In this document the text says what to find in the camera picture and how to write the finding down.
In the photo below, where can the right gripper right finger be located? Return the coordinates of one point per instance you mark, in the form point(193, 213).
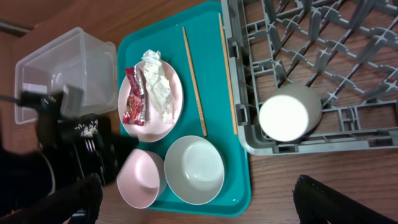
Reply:
point(315, 203)

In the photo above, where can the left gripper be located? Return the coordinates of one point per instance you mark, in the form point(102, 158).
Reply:
point(64, 166)

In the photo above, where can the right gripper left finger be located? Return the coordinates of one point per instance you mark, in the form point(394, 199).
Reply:
point(77, 203)

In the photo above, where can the pile of rice grains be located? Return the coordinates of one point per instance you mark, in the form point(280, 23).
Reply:
point(87, 129)

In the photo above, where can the red sauce packet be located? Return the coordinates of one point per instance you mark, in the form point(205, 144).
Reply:
point(135, 112)

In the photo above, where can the white cup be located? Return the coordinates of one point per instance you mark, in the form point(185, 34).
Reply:
point(291, 112)

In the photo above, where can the white paper napkin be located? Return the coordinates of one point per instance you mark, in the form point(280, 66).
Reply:
point(158, 86)

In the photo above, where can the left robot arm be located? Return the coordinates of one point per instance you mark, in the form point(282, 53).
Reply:
point(25, 179)

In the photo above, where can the clear plastic waste bin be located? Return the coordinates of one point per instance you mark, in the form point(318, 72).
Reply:
point(77, 59)

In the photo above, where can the black rectangular tray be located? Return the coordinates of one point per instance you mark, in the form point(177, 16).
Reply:
point(93, 144)

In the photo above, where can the large white round plate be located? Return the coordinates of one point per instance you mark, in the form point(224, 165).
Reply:
point(154, 128)

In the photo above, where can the teal plastic serving tray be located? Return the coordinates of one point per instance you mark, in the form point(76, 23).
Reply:
point(198, 25)

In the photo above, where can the right wooden chopstick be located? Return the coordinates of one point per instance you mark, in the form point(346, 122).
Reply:
point(228, 76)

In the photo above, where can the wooden chopstick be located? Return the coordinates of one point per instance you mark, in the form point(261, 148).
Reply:
point(194, 81)
point(228, 76)

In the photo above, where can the grey bowl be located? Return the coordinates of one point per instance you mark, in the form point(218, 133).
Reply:
point(194, 170)

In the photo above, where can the left wooden chopstick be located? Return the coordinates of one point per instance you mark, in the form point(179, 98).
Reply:
point(194, 81)

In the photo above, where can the grey plastic dish rack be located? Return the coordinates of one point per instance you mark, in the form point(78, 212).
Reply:
point(345, 50)

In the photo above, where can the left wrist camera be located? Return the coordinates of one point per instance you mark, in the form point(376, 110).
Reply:
point(71, 101)

